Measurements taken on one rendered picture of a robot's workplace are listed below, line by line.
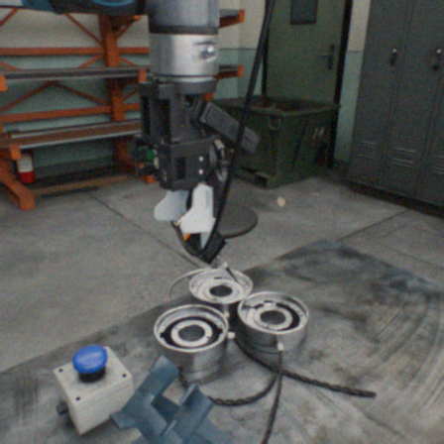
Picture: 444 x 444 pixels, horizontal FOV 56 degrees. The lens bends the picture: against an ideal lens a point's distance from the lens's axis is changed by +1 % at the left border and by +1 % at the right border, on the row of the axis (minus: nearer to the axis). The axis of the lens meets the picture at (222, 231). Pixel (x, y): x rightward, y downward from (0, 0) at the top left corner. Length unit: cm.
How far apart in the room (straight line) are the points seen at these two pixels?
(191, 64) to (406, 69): 306
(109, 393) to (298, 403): 23
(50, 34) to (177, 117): 390
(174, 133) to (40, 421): 37
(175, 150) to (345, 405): 37
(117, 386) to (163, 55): 37
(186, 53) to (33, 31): 387
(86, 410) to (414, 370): 43
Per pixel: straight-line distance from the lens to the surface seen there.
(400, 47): 351
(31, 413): 60
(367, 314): 74
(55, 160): 442
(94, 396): 53
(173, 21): 46
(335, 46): 443
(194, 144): 47
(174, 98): 47
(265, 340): 61
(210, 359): 59
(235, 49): 539
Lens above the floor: 121
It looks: 25 degrees down
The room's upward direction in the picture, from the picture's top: straight up
